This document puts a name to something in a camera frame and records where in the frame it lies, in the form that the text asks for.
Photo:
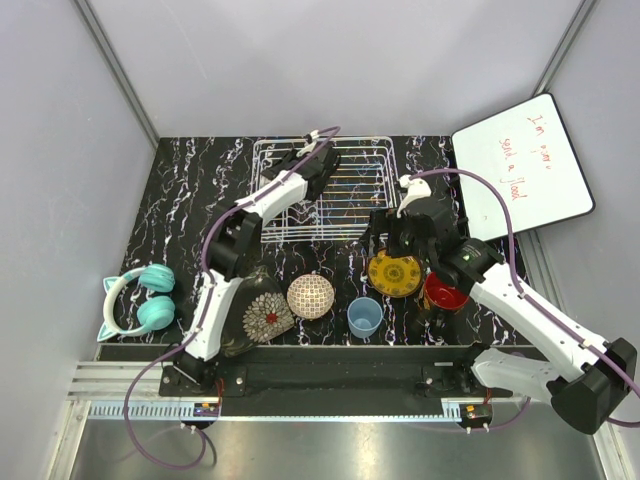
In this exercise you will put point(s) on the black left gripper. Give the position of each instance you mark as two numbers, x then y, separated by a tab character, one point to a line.
292	156

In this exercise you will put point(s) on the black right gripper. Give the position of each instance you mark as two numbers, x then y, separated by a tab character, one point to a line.
386	221

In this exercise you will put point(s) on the yellow patterned plate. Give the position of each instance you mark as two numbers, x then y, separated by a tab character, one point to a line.
395	277

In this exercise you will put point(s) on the beige red patterned bowl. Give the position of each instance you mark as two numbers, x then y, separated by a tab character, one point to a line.
310	296

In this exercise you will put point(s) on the black floral square plate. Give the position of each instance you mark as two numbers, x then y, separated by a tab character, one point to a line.
259	312

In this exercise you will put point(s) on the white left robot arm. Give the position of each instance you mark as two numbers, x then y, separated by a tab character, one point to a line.
232	247

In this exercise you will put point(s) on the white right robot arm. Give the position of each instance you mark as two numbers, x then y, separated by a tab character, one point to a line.
583	376

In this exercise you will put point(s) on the red black lacquer bowl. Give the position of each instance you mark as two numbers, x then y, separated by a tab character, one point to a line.
441	296

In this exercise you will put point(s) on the light blue plastic cup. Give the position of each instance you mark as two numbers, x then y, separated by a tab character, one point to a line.
364	316

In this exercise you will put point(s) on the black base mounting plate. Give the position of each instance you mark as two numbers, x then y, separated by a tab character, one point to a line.
335	383

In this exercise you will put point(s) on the white whiteboard with red writing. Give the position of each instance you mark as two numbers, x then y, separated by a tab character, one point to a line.
525	153

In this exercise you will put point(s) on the teal cat ear headphones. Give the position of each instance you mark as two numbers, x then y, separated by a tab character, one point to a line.
155	314

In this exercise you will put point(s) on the white wire dish rack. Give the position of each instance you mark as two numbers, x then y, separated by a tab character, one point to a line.
365	181

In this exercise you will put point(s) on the aluminium rail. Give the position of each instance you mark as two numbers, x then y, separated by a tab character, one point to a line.
116	390

